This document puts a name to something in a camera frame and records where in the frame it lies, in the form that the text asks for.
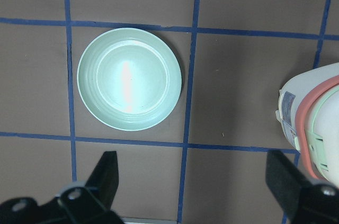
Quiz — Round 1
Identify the left green plate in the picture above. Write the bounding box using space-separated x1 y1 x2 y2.
77 28 182 131

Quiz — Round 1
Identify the white rice cooker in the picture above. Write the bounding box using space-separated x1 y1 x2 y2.
275 63 338 186

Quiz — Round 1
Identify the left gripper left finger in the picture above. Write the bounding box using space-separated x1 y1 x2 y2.
1 151 123 223

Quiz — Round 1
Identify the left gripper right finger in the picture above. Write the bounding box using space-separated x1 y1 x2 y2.
265 150 338 223

